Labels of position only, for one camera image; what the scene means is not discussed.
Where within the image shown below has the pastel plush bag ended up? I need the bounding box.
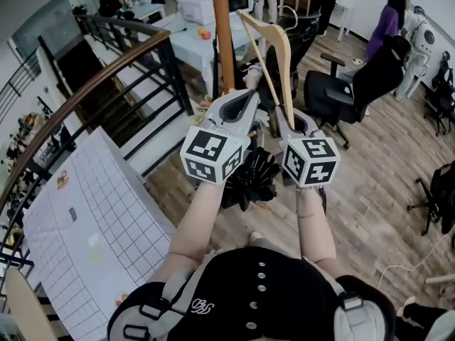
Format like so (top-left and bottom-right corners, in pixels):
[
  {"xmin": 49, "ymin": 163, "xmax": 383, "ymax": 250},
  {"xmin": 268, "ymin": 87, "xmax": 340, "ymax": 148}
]
[{"xmin": 244, "ymin": 63, "xmax": 264, "ymax": 91}]

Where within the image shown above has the black gear stand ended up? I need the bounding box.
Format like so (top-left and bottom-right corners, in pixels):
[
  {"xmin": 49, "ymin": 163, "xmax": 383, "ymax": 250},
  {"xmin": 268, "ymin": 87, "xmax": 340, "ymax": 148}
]
[{"xmin": 424, "ymin": 50, "xmax": 455, "ymax": 136}]

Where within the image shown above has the white floor cable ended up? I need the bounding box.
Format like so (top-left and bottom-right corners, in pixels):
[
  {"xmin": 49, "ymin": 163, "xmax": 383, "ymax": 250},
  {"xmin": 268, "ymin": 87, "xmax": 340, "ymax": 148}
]
[{"xmin": 376, "ymin": 232, "xmax": 451, "ymax": 287}]

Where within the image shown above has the round wooden side table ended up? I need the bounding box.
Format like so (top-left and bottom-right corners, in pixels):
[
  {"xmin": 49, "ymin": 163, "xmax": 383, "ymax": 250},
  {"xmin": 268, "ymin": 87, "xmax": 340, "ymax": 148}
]
[{"xmin": 3, "ymin": 266, "xmax": 60, "ymax": 341}]

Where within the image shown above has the white box appliance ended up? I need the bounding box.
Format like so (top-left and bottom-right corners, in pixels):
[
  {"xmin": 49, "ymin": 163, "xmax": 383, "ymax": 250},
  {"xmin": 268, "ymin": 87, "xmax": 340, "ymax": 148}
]
[{"xmin": 177, "ymin": 0, "xmax": 218, "ymax": 26}]

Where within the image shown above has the grey backpack strap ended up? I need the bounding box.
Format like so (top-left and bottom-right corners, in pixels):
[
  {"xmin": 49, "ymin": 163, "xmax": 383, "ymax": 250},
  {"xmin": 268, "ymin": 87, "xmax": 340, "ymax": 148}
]
[
  {"xmin": 122, "ymin": 252, "xmax": 218, "ymax": 341},
  {"xmin": 301, "ymin": 257, "xmax": 385, "ymax": 341}
]

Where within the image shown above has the brown wooden coat rack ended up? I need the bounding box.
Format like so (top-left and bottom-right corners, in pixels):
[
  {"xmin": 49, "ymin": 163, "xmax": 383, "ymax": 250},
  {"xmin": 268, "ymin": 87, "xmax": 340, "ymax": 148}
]
[{"xmin": 169, "ymin": 0, "xmax": 236, "ymax": 95}]

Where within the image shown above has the person's black shirt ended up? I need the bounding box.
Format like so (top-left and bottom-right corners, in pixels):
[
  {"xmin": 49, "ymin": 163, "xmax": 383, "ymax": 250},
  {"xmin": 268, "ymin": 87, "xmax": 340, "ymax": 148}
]
[{"xmin": 106, "ymin": 246, "xmax": 397, "ymax": 341}]

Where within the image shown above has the white microwave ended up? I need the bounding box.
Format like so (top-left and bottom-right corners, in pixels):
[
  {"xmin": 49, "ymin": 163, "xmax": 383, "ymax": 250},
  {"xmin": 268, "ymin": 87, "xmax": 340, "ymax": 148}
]
[{"xmin": 227, "ymin": 0, "xmax": 255, "ymax": 13}]

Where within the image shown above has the black office chair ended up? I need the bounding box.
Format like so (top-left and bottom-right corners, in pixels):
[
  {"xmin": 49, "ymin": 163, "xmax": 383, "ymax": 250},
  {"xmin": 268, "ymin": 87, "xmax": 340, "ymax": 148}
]
[
  {"xmin": 304, "ymin": 33, "xmax": 413, "ymax": 151},
  {"xmin": 264, "ymin": 5, "xmax": 323, "ymax": 99},
  {"xmin": 407, "ymin": 161, "xmax": 455, "ymax": 237}
]

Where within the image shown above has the black railing with wooden handrail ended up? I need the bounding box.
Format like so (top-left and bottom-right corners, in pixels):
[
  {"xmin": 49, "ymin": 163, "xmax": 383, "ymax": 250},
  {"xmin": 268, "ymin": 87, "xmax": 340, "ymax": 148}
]
[{"xmin": 0, "ymin": 14, "xmax": 195, "ymax": 259}]

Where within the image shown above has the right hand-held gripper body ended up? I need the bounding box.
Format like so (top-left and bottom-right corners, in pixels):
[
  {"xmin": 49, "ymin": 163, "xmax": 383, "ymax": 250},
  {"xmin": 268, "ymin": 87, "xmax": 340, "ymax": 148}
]
[{"xmin": 278, "ymin": 130, "xmax": 341, "ymax": 188}]

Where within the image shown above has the light wooden hanger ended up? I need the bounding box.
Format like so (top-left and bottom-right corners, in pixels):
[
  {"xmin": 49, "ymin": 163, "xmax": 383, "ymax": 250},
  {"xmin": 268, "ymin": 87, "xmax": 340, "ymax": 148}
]
[{"xmin": 237, "ymin": 4, "xmax": 299, "ymax": 130}]

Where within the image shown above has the white table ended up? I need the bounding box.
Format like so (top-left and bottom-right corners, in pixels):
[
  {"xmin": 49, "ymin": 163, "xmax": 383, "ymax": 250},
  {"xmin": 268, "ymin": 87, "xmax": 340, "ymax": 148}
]
[{"xmin": 152, "ymin": 12, "xmax": 267, "ymax": 95}]

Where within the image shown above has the person's left forearm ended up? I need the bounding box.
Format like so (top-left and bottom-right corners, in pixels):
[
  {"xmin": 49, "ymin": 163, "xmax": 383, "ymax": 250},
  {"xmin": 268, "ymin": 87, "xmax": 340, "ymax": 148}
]
[{"xmin": 147, "ymin": 181, "xmax": 227, "ymax": 283}]

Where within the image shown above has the white desk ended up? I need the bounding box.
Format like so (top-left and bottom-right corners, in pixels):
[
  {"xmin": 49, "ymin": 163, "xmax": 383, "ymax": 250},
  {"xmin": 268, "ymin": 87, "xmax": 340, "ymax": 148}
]
[{"xmin": 330, "ymin": 4, "xmax": 353, "ymax": 42}]

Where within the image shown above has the table with grid tablecloth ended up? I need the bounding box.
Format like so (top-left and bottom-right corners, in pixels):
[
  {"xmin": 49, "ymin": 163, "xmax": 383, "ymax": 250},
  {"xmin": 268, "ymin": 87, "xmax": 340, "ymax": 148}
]
[{"xmin": 23, "ymin": 126, "xmax": 177, "ymax": 341}]

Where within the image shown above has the person's right forearm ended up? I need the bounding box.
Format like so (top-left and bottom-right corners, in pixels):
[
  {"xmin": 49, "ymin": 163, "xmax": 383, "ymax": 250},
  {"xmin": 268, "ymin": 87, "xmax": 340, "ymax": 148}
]
[{"xmin": 294, "ymin": 186, "xmax": 338, "ymax": 276}]

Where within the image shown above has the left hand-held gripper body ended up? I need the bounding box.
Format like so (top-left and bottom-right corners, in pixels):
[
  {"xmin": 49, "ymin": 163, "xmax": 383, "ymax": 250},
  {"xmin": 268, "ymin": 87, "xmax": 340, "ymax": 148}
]
[{"xmin": 179, "ymin": 117, "xmax": 257, "ymax": 185}]

